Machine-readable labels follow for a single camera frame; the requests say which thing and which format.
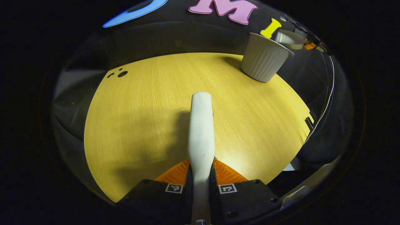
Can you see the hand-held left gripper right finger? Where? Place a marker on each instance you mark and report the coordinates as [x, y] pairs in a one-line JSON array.
[[247, 201]]

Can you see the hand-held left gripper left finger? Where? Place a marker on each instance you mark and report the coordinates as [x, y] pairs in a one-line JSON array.
[[156, 203]]

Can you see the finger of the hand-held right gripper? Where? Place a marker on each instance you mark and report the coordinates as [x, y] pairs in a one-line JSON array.
[[310, 46]]

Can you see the white dustpan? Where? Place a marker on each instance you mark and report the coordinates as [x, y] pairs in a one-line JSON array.
[[289, 39]]

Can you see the white ribbed garbage bin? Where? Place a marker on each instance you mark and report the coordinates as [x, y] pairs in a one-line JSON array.
[[264, 59]]

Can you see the small white broom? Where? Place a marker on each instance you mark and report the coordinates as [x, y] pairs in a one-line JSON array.
[[201, 137]]

